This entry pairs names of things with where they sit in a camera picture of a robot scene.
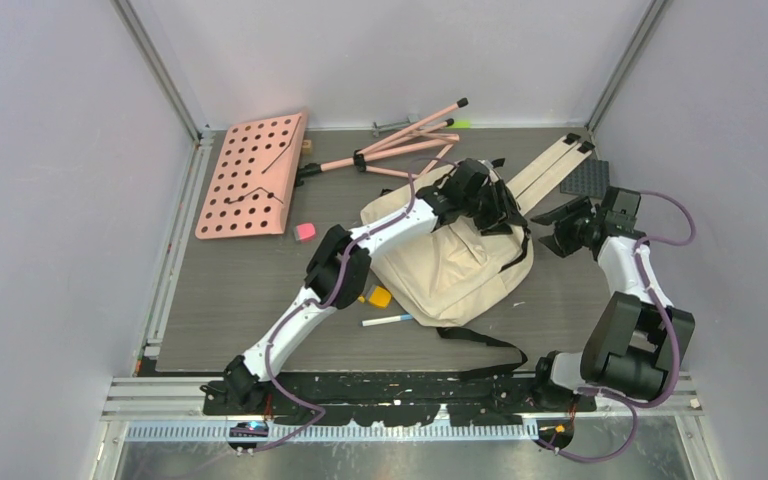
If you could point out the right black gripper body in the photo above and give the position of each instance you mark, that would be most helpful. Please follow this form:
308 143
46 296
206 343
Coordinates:
573 231

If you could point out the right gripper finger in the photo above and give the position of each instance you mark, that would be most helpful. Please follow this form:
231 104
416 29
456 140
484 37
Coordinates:
573 210
559 247

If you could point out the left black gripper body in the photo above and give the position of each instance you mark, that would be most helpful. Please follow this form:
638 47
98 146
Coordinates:
487 207

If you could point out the beige canvas backpack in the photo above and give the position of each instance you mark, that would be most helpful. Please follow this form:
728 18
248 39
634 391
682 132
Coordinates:
449 277

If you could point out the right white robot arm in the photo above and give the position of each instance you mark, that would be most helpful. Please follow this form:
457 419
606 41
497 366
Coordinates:
636 348

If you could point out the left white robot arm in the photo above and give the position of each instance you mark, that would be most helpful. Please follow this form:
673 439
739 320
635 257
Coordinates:
336 276

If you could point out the grey lego baseplate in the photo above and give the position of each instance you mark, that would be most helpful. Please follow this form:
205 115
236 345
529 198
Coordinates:
591 178

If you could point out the pink folding stand tripod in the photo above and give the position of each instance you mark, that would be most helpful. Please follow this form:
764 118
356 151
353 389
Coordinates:
425 134

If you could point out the grey metal bolt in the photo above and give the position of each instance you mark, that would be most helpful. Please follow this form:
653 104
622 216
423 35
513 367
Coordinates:
380 128

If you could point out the yellow pencil sharpener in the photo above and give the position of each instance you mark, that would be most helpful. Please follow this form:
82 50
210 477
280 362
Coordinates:
377 297

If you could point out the white marker blue cap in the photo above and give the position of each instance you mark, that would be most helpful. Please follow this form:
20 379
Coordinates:
386 320

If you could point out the pink eraser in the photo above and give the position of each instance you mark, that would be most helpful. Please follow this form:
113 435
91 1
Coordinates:
304 232

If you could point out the pink perforated music stand desk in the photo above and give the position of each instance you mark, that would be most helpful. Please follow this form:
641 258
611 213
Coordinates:
252 185

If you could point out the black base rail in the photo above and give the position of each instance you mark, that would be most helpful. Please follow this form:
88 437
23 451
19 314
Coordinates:
395 399

